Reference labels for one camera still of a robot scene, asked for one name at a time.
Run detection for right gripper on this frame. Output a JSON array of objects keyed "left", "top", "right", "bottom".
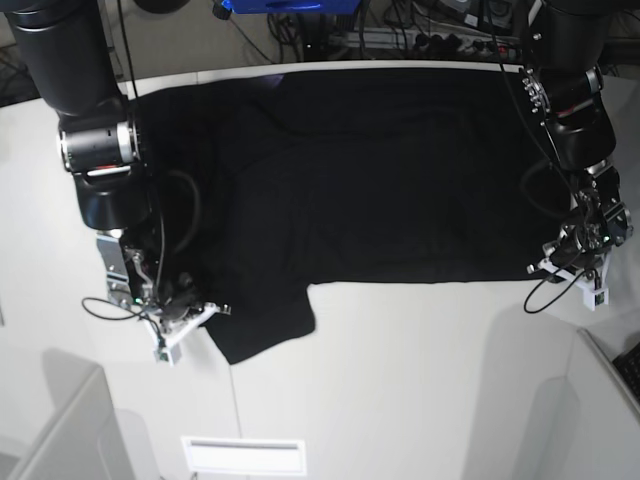
[{"left": 144, "top": 272, "right": 232, "bottom": 350}]

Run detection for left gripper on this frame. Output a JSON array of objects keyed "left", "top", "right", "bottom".
[{"left": 527, "top": 224, "right": 613, "bottom": 295}]

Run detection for black T-shirt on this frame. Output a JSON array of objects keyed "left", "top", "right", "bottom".
[{"left": 140, "top": 68, "right": 570, "bottom": 364}]

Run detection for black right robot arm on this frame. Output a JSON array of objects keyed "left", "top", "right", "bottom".
[{"left": 1, "top": 1, "right": 231, "bottom": 364}]

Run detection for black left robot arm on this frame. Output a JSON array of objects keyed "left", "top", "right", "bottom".
[{"left": 522, "top": 1, "right": 633, "bottom": 309}]

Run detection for black keyboard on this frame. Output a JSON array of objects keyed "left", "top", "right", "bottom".
[{"left": 613, "top": 344, "right": 640, "bottom": 400}]

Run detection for white partition panel left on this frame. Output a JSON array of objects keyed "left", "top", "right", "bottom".
[{"left": 1, "top": 364, "right": 136, "bottom": 479}]

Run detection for white partition panel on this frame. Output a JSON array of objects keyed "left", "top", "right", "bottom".
[
  {"left": 1, "top": 364, "right": 136, "bottom": 479},
  {"left": 520, "top": 329, "right": 639, "bottom": 479}
]

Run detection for white partition panel right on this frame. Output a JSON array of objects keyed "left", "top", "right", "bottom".
[{"left": 520, "top": 329, "right": 639, "bottom": 479}]

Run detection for white power strip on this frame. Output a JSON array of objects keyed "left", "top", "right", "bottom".
[{"left": 344, "top": 27, "right": 521, "bottom": 51}]

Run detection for blue box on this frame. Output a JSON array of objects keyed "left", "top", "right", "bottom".
[{"left": 222, "top": 0, "right": 360, "bottom": 15}]

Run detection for white table cable slot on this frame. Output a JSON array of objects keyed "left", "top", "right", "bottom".
[{"left": 181, "top": 436, "right": 307, "bottom": 476}]

